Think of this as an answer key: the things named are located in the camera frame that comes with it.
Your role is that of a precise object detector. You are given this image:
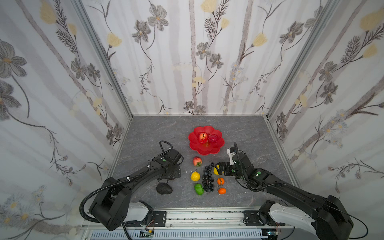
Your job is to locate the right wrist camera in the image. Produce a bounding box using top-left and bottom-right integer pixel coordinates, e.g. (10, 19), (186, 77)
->
(227, 147), (237, 166)

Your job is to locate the black fake grape bunch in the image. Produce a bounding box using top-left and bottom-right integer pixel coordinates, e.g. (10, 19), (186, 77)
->
(202, 163), (215, 193)

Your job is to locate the red fake apple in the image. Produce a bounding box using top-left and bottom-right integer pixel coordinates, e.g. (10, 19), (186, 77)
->
(193, 157), (203, 167)

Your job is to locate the red flower-shaped fruit bowl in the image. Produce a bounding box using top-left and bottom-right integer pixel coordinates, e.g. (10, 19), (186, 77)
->
(188, 126), (225, 156)

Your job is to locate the orange fake tangerine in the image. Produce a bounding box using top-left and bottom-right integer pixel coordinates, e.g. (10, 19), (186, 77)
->
(218, 188), (227, 195)
(217, 178), (225, 186)

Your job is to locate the white perforated cable duct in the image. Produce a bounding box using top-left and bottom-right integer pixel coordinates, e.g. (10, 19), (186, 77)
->
(89, 229), (265, 240)

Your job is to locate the red crinkled fake fruit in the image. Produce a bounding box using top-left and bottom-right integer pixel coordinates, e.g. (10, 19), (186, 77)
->
(198, 133), (209, 144)

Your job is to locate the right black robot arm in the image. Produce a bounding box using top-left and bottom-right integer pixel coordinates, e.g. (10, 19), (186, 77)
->
(214, 157), (354, 240)

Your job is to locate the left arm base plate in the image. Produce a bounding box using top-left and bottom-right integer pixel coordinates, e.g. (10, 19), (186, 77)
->
(147, 211), (167, 228)

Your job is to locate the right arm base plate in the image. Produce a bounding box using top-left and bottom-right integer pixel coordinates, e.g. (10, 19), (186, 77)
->
(243, 211), (286, 227)

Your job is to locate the yellow fake lemon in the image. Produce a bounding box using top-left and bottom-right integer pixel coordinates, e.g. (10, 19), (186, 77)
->
(213, 165), (220, 176)

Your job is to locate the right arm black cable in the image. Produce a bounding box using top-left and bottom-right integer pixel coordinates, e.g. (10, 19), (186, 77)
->
(326, 203), (369, 240)

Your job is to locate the dark fake avocado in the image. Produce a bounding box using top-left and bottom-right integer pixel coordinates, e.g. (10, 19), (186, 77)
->
(156, 183), (173, 195)

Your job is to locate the yellow fake pear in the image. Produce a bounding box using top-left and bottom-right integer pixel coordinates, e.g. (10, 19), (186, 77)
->
(191, 171), (201, 182)

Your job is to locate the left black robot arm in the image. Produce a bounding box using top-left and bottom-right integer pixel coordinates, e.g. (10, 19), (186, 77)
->
(79, 149), (184, 231)

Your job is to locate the green fake lime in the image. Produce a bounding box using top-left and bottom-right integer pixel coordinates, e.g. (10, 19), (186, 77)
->
(194, 184), (204, 196)

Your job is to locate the orange fake tangerine lower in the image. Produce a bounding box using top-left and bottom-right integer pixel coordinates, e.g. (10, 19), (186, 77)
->
(218, 188), (227, 195)

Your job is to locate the orange fake tangerine upper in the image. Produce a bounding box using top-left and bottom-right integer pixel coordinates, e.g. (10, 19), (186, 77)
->
(217, 178), (225, 186)

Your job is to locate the aluminium mounting rail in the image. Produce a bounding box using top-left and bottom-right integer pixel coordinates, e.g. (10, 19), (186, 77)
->
(80, 206), (328, 232)

